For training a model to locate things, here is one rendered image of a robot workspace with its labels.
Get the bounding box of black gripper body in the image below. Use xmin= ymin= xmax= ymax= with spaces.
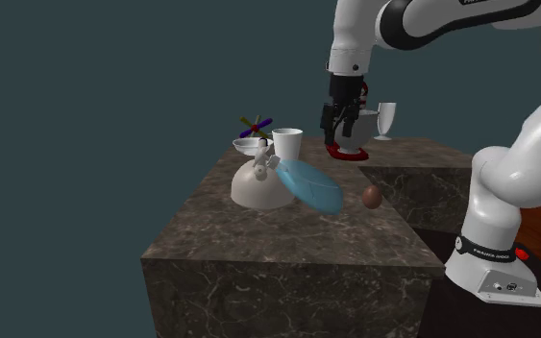
xmin=328 ymin=73 xmax=365 ymax=112

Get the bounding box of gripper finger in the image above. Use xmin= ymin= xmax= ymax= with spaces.
xmin=320 ymin=103 xmax=337 ymax=146
xmin=341 ymin=105 xmax=361 ymax=139

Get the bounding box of white stemmed glass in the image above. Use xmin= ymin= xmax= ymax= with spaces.
xmin=373 ymin=102 xmax=398 ymax=142

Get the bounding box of white cup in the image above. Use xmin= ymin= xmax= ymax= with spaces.
xmin=271 ymin=127 xmax=305 ymax=161

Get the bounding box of light blue oval dish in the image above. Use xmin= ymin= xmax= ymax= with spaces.
xmin=274 ymin=158 xmax=345 ymax=216

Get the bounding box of colourful jack toy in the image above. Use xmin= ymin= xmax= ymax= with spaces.
xmin=238 ymin=114 xmax=275 ymax=140

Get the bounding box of brown egg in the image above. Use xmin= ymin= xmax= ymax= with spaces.
xmin=361 ymin=184 xmax=384 ymax=210

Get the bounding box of white bowl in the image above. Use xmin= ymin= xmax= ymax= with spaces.
xmin=232 ymin=136 xmax=275 ymax=157

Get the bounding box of white dome kettle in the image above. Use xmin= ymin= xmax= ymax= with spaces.
xmin=230 ymin=137 xmax=296 ymax=211

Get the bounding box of dark robot stand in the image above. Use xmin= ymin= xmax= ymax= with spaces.
xmin=417 ymin=228 xmax=541 ymax=338

